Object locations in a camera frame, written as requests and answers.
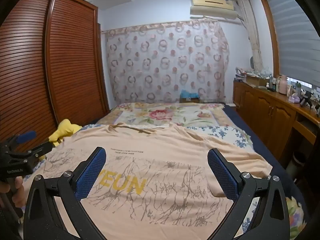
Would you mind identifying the pink thermos jug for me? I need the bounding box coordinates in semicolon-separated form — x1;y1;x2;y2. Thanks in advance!
278;74;288;95

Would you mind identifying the wooden louvered wardrobe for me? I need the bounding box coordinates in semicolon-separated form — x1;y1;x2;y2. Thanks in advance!
0;0;110;153

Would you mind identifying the wooden sideboard cabinet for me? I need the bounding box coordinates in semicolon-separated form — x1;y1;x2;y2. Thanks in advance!
232;79;320;167

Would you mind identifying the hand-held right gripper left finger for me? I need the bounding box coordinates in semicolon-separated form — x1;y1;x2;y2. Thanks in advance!
23;146;110;240

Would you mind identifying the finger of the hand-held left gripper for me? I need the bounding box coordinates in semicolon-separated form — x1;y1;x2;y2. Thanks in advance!
9;131;37;151
24;142;54;159

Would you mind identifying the grey striped window blind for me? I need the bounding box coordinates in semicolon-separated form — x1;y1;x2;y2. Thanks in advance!
264;0;320;87

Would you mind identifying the pastel floral bed sheet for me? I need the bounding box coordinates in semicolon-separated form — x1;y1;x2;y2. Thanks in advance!
96;102;305;232

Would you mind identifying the beige window drape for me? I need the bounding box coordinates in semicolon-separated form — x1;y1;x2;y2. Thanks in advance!
237;0;263;73

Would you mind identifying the dark waste bin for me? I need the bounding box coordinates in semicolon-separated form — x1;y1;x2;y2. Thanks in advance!
287;151;307;178

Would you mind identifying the blue floral bed cover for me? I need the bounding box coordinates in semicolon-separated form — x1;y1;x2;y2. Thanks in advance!
80;124;259;233

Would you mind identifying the person's left hand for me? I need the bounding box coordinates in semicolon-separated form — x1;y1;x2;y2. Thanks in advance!
0;176;27;208

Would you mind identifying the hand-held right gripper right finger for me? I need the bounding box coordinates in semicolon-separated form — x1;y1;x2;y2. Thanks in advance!
207;148;290;240

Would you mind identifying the ring-patterned sheer curtain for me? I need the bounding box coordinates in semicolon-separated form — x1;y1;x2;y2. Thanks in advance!
101;19;230;104

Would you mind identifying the black hair dryer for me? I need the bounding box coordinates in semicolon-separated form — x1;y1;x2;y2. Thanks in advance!
299;91;313;106

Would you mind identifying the blue cloth bundle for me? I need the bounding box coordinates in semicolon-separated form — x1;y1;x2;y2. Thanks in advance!
180;89;201;99

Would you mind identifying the cardboard box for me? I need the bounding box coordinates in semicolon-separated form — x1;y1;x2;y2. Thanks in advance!
246;75;267;87

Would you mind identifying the cream wall air conditioner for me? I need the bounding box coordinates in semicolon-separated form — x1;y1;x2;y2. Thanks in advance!
189;0;238;20

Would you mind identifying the navy blue bed sheet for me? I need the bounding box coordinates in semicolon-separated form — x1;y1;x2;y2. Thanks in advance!
222;104;312;220

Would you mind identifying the peach printed t-shirt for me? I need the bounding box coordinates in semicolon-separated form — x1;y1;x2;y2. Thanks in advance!
22;123;273;240

